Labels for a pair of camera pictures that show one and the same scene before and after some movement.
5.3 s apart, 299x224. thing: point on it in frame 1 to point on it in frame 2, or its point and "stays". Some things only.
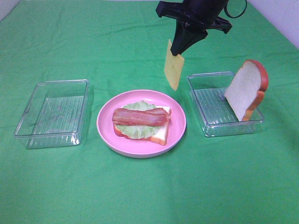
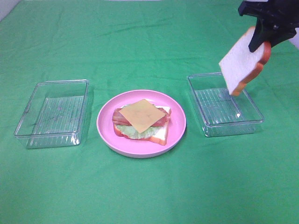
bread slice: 247,88 to 239,66
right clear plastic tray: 217,117 stays
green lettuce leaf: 138,131 stays
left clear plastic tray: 56,115 stays
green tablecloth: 249,176 stays
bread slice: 161,136 stays
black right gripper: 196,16 to 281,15
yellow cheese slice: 173,66 to 143,114
